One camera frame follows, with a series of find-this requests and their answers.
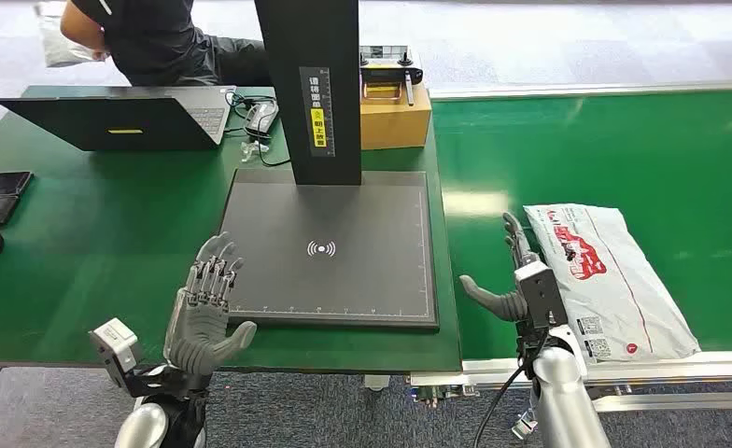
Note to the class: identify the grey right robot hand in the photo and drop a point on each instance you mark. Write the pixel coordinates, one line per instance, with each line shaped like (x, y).
(502, 306)

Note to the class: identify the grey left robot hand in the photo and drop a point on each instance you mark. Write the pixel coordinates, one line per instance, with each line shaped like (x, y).
(199, 334)

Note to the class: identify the white plastic mailer package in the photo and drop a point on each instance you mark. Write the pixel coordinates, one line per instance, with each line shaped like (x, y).
(619, 290)

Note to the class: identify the black inbound scanner machine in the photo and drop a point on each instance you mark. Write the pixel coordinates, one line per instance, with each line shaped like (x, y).
(341, 278)

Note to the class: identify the green conveyor belt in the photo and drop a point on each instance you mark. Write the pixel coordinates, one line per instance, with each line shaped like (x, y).
(619, 148)

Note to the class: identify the brown cardboard box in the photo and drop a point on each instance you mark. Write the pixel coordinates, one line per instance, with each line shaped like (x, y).
(397, 127)

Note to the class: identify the green table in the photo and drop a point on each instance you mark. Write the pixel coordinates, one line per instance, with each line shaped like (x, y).
(106, 235)

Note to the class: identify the small clear plastic piece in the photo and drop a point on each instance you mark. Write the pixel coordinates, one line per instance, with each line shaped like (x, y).
(253, 150)

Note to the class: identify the black laptop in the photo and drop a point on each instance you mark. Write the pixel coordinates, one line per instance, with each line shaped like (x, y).
(112, 120)

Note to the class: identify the black remote controller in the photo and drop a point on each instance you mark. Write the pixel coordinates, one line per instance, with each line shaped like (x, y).
(391, 74)

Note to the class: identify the person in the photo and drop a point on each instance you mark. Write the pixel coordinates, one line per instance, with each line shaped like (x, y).
(156, 37)

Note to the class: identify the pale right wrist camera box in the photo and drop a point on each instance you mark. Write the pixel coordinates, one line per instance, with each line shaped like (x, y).
(542, 294)

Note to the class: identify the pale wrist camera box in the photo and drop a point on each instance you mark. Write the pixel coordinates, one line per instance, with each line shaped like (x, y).
(542, 294)
(117, 346)

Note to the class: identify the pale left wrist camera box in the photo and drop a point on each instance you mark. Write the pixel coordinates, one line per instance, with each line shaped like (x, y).
(117, 346)

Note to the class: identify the aluminium conveyor frame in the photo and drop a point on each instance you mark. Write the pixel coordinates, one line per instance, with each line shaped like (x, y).
(681, 369)

